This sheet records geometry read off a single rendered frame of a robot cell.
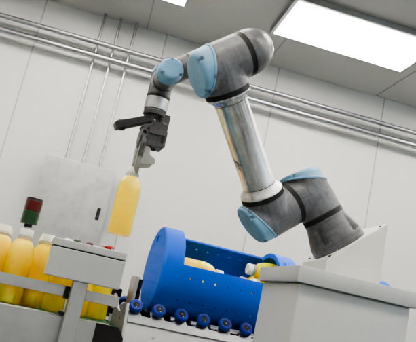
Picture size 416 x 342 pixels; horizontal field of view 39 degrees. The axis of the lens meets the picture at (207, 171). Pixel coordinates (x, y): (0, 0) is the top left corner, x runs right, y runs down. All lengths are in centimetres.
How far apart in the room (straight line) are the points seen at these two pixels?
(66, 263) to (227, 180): 397
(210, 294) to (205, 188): 356
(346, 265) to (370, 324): 15
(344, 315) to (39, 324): 82
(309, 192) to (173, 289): 57
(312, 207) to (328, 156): 428
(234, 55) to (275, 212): 41
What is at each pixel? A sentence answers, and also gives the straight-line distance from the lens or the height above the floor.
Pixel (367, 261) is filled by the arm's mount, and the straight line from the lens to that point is 156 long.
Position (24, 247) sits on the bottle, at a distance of 175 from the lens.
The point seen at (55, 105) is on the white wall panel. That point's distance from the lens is 547.
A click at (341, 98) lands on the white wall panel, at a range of 606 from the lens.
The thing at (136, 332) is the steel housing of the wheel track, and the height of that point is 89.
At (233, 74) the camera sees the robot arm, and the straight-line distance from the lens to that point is 141.
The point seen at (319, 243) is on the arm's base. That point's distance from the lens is 159.
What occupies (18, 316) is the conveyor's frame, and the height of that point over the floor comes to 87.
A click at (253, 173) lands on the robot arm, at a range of 148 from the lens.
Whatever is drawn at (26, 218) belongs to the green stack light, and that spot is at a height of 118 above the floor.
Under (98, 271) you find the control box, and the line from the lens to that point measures 161.
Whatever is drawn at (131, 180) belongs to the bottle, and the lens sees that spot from 179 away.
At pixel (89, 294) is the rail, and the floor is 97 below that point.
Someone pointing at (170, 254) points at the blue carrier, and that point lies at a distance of 186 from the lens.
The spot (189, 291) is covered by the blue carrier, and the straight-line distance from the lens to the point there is 188.
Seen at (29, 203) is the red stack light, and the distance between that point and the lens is 228.
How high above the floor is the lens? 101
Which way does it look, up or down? 13 degrees up
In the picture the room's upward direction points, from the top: 12 degrees clockwise
